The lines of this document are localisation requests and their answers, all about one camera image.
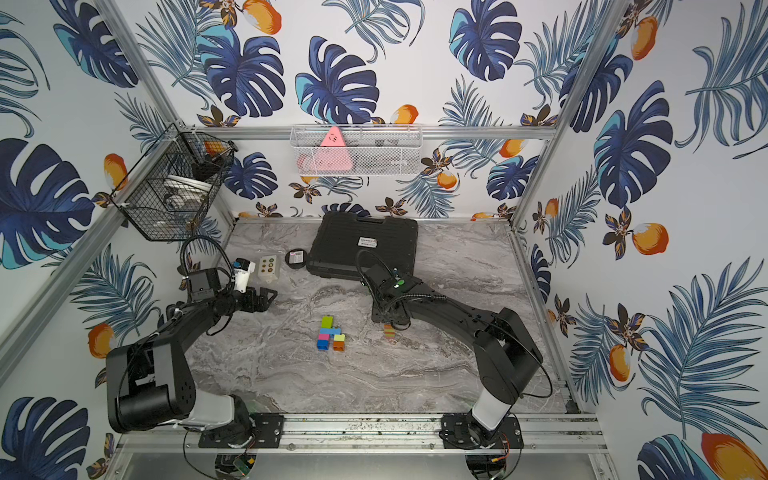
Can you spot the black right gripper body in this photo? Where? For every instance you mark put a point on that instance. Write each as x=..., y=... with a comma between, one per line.
x=377, y=314

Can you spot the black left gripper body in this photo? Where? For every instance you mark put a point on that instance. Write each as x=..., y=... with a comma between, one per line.
x=252, y=299

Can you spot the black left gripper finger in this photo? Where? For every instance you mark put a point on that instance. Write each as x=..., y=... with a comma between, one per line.
x=268, y=294
x=264, y=307

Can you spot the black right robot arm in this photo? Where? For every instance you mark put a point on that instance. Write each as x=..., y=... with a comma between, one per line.
x=506, y=356

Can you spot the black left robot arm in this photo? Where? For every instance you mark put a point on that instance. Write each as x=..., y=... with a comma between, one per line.
x=150, y=384

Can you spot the white button control box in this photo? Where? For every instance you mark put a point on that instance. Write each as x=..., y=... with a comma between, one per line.
x=268, y=268

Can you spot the black round tape roll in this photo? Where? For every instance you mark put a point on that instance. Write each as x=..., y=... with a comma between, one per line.
x=296, y=258

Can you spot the black plastic tool case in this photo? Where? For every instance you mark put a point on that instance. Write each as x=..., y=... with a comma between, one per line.
x=346, y=243

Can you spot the pink triangle object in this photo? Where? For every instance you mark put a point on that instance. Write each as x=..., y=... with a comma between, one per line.
x=332, y=156

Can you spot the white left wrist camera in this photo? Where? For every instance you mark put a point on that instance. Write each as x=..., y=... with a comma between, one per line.
x=242, y=269

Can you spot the black wire basket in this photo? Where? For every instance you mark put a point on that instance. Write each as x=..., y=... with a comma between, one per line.
x=180, y=176

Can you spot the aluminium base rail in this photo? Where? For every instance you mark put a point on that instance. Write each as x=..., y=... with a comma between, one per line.
x=428, y=433

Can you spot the white wire shelf basket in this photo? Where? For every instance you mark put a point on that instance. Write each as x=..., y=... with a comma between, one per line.
x=376, y=150

